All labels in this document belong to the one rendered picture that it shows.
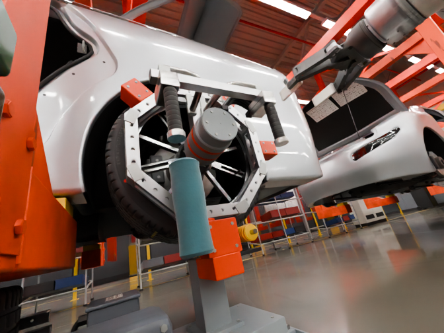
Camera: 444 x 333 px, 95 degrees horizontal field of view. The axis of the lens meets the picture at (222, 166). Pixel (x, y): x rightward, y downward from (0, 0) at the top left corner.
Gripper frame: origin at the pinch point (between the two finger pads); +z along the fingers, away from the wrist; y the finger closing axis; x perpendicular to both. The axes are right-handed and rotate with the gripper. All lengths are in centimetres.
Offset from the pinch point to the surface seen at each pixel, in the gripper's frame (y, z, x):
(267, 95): -0.6, 10.7, 9.7
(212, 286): -17, 48, -47
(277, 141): -2.1, 11.5, -7.7
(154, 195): -37, 33, -16
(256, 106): -2.6, 15.6, 8.7
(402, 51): 345, 37, 180
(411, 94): 538, 96, 184
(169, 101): -35.0, 10.6, 1.4
